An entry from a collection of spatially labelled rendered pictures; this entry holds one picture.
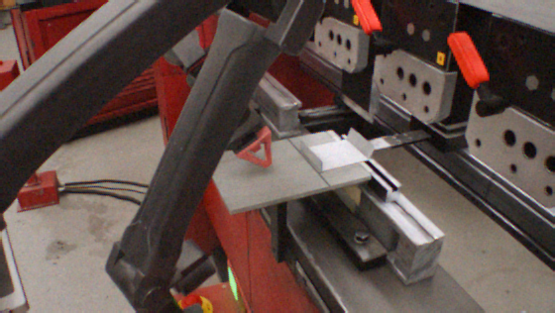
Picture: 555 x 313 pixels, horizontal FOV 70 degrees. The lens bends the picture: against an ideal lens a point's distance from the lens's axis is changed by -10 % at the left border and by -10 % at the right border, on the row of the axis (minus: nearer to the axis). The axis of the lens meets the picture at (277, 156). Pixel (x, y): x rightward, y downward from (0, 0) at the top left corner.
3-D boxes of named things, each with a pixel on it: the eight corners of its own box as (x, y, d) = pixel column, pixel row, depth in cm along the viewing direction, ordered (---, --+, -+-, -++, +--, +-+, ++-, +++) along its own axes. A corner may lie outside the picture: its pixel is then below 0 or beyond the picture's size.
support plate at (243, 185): (202, 160, 84) (201, 156, 83) (324, 135, 92) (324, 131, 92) (230, 215, 69) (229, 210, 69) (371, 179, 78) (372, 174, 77)
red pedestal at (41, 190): (20, 193, 239) (-25, 60, 196) (59, 184, 248) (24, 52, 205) (16, 213, 224) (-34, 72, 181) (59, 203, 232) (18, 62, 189)
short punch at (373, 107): (339, 103, 85) (343, 56, 80) (348, 101, 85) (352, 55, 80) (367, 125, 77) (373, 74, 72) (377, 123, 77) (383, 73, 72)
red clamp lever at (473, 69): (449, 30, 43) (490, 113, 40) (477, 28, 44) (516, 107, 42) (440, 39, 45) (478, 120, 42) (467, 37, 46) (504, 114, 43)
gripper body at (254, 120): (247, 103, 77) (225, 71, 73) (268, 128, 69) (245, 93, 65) (216, 124, 77) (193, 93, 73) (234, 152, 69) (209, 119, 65)
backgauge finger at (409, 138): (351, 141, 91) (353, 119, 89) (444, 121, 100) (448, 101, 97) (383, 169, 82) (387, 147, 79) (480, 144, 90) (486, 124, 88)
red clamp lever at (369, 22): (351, -7, 59) (378, 52, 56) (376, -8, 60) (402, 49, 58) (346, 1, 61) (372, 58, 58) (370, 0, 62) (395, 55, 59)
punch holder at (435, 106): (372, 88, 67) (382, -20, 58) (414, 81, 69) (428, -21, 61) (434, 130, 55) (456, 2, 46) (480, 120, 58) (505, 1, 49)
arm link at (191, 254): (103, 255, 54) (139, 300, 50) (171, 204, 59) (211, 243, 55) (129, 292, 63) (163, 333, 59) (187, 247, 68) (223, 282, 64)
